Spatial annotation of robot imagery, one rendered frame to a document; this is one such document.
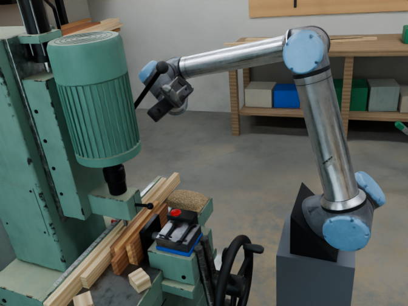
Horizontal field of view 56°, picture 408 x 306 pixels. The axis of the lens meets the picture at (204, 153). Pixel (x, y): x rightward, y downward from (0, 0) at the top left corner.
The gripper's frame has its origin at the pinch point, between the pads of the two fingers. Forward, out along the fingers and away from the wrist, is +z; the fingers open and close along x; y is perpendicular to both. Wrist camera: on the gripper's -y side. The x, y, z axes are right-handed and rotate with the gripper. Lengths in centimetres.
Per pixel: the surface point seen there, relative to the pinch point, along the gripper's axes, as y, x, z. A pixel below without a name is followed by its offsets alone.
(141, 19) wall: 74, -125, -319
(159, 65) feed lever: 1.6, -4.6, 13.2
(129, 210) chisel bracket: -32.7, 15.8, 4.5
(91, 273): -50, 20, 10
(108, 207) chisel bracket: -36.4, 10.8, 2.0
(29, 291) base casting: -73, 11, -6
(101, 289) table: -51, 25, 11
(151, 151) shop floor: -24, -10, -265
